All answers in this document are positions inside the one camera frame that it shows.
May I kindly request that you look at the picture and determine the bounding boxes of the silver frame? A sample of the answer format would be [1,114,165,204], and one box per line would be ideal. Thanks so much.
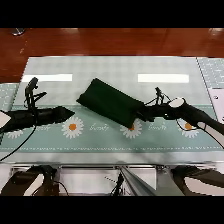
[0,161,224,197]

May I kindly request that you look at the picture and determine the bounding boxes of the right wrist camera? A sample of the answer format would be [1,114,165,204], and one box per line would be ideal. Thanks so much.
[145,86,172,106]

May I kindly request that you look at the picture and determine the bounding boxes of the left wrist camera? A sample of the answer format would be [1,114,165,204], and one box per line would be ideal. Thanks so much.
[23,76,48,110]

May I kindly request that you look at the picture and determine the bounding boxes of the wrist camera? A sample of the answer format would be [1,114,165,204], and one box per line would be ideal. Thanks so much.
[145,86,172,106]
[23,76,48,110]

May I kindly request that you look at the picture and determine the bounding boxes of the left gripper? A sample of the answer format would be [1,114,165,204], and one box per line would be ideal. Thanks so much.
[34,105,76,126]

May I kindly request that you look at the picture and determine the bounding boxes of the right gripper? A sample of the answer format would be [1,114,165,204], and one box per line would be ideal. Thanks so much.
[135,103,168,123]

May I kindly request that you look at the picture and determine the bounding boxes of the dark green garment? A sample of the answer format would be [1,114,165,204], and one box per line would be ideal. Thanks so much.
[76,77,147,130]

